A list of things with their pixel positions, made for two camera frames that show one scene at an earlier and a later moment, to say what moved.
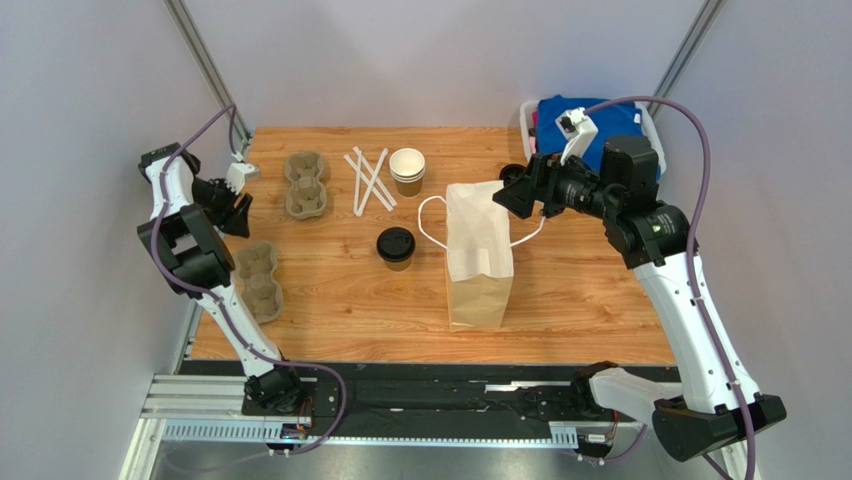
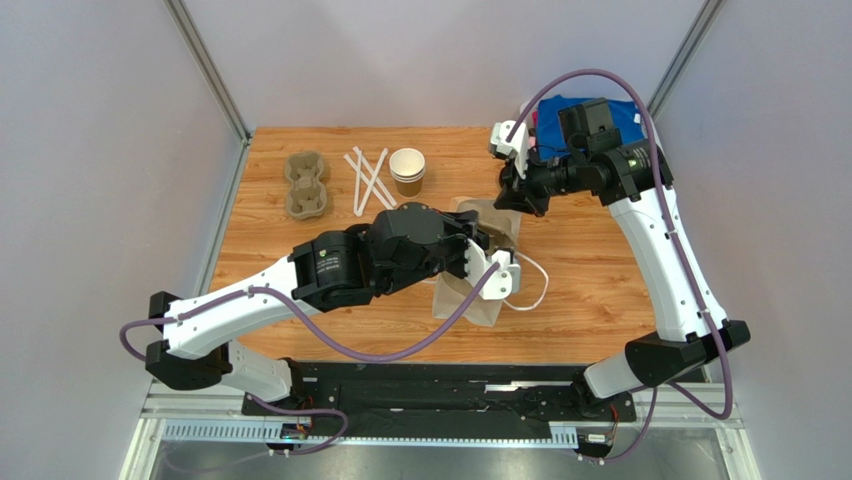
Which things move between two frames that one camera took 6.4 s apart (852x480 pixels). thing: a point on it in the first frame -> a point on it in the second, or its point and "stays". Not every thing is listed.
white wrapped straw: (382, 159) stays
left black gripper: (237, 220) -> (460, 229)
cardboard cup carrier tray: (307, 197) stays
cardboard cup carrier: (261, 291) -> (499, 230)
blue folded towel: (614, 121) stays
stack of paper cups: (407, 167) stays
